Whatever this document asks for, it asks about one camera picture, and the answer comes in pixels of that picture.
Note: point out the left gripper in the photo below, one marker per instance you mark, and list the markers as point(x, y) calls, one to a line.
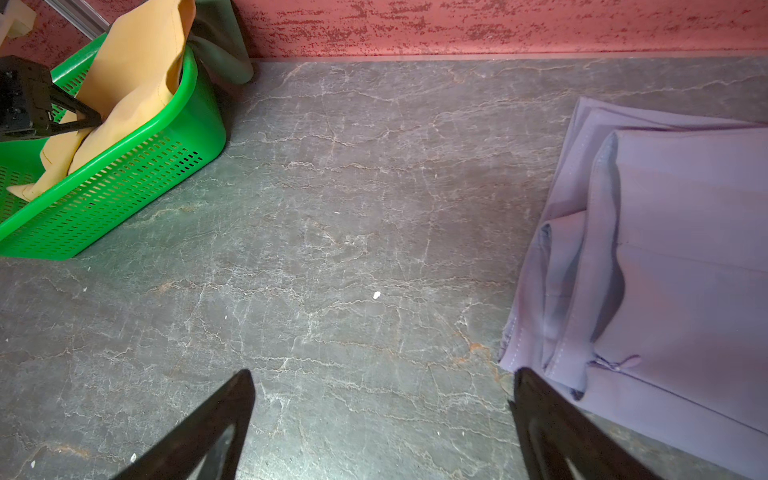
point(34, 108)

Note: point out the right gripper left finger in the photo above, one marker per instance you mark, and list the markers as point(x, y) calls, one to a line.
point(208, 442)

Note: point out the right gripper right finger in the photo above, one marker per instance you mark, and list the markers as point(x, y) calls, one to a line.
point(558, 442)

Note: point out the yellow skirt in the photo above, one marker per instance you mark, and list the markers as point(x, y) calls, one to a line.
point(133, 77)

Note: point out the green plastic basket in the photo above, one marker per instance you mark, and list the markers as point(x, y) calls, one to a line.
point(66, 219)

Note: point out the lavender skirt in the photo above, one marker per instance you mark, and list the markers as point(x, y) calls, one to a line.
point(643, 295)

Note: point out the dark green skirt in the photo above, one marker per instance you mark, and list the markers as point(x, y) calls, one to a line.
point(218, 43)

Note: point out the left aluminium corner post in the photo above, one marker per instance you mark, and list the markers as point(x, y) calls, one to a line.
point(82, 16)

